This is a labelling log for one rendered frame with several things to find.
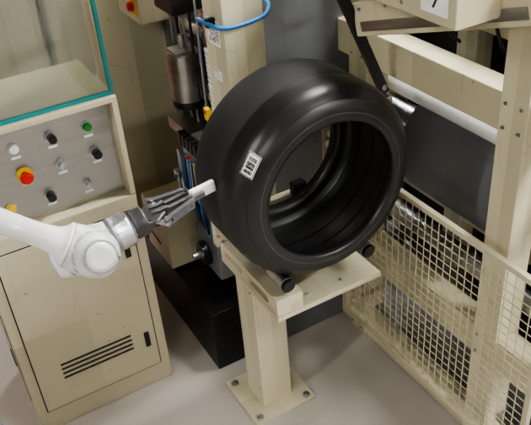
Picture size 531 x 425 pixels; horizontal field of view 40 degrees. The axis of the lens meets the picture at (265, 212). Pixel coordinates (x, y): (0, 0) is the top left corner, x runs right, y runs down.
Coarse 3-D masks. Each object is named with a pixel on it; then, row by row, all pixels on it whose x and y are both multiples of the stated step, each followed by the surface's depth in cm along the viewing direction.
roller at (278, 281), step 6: (264, 270) 212; (270, 276) 209; (276, 276) 207; (282, 276) 206; (288, 276) 206; (276, 282) 206; (282, 282) 204; (288, 282) 204; (294, 282) 205; (282, 288) 204; (288, 288) 205
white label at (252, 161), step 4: (248, 156) 178; (252, 156) 177; (256, 156) 176; (248, 160) 177; (252, 160) 177; (256, 160) 176; (260, 160) 176; (244, 164) 178; (248, 164) 177; (252, 164) 177; (256, 164) 176; (244, 168) 178; (248, 168) 177; (252, 168) 177; (256, 168) 176; (240, 172) 179; (244, 172) 178; (248, 172) 177; (252, 172) 177; (248, 176) 177; (252, 176) 177
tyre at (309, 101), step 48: (240, 96) 188; (288, 96) 179; (336, 96) 181; (384, 96) 193; (240, 144) 179; (288, 144) 178; (336, 144) 224; (384, 144) 213; (240, 192) 181; (336, 192) 229; (384, 192) 205; (240, 240) 189; (288, 240) 221; (336, 240) 218
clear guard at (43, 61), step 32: (0, 0) 204; (32, 0) 208; (64, 0) 213; (0, 32) 208; (32, 32) 212; (64, 32) 217; (96, 32) 222; (0, 64) 212; (32, 64) 217; (64, 64) 222; (96, 64) 227; (0, 96) 216; (32, 96) 221; (64, 96) 226; (96, 96) 231
